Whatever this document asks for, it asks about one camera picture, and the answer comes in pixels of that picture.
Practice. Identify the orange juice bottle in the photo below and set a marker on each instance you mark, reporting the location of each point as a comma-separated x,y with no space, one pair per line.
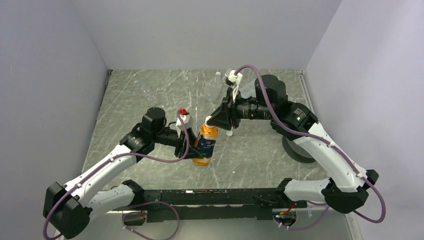
205,143

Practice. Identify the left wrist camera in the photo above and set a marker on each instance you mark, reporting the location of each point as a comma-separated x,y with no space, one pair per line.
184,122

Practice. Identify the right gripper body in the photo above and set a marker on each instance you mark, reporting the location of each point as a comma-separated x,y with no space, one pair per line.
248,109

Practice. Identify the white cap with logo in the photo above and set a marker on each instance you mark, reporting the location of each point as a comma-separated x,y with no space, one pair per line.
207,123

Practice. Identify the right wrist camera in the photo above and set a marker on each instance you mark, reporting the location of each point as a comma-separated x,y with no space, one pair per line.
233,80

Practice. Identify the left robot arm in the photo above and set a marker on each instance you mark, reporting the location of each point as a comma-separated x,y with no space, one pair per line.
71,206

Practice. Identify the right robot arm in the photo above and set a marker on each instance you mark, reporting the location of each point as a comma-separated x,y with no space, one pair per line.
346,188

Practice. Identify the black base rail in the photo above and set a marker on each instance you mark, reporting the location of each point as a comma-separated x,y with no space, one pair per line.
213,204

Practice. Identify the aluminium frame rail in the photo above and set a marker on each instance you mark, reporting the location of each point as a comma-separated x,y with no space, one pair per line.
336,226

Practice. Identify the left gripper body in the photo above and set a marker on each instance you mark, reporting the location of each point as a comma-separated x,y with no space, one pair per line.
180,146

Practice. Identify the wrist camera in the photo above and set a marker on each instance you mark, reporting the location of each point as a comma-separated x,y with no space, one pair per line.
184,122
233,80

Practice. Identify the short clear plastic bottle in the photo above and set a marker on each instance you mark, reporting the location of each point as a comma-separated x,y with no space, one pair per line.
213,87

